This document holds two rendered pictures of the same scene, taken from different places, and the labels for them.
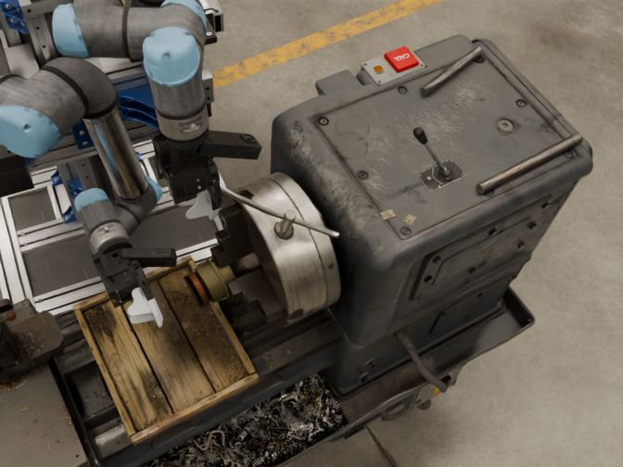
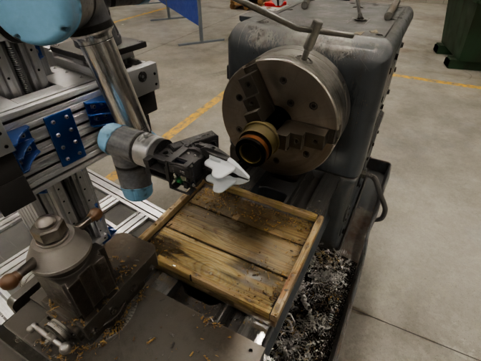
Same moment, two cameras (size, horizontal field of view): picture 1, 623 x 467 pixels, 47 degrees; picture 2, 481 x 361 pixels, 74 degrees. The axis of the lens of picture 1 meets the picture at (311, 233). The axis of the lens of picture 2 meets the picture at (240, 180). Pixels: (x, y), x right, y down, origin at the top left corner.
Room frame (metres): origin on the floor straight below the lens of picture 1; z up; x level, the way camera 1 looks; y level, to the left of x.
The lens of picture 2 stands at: (0.14, 0.51, 1.46)
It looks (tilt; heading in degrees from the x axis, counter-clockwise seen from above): 38 degrees down; 334
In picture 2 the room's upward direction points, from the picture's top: straight up
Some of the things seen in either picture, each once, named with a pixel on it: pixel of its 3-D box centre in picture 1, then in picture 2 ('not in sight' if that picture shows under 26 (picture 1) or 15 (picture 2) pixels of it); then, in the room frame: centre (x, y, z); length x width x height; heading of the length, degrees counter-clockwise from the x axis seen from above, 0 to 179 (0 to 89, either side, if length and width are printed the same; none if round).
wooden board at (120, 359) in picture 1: (164, 344); (231, 236); (0.63, 0.30, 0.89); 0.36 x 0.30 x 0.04; 36
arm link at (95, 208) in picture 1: (97, 215); (125, 143); (0.83, 0.47, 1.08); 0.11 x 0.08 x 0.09; 36
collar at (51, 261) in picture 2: not in sight; (57, 244); (0.50, 0.60, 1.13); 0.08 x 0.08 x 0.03
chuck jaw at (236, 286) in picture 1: (263, 299); (306, 135); (0.67, 0.08, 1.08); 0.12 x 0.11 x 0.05; 36
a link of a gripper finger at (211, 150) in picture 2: (142, 284); (210, 156); (0.66, 0.33, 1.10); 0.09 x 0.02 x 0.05; 36
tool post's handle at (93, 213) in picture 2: (5, 318); (89, 219); (0.53, 0.56, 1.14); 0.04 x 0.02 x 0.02; 126
